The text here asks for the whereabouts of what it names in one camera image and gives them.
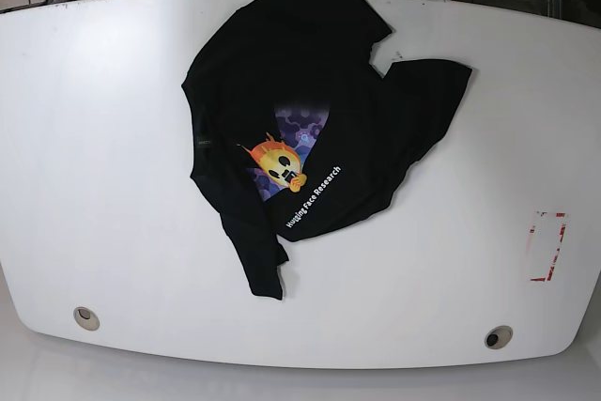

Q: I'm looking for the black graphic t-shirt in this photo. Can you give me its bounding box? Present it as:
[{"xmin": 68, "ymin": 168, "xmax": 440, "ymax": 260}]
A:
[{"xmin": 182, "ymin": 0, "xmax": 472, "ymax": 300}]

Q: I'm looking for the red tape rectangle marking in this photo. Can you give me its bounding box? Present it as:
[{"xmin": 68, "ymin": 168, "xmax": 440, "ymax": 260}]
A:
[{"xmin": 527, "ymin": 211, "xmax": 568, "ymax": 282}]

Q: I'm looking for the left table cable grommet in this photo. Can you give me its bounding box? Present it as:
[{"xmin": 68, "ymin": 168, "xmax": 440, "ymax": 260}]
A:
[{"xmin": 73, "ymin": 307, "xmax": 100, "ymax": 332}]

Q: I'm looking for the table cable grommet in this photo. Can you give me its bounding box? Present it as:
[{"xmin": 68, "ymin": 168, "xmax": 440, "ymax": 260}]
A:
[
  {"xmin": 73, "ymin": 307, "xmax": 100, "ymax": 332},
  {"xmin": 485, "ymin": 325, "xmax": 513, "ymax": 350}
]

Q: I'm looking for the right table cable grommet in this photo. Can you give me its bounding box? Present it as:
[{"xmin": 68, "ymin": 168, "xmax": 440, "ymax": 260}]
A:
[{"xmin": 485, "ymin": 325, "xmax": 513, "ymax": 350}]

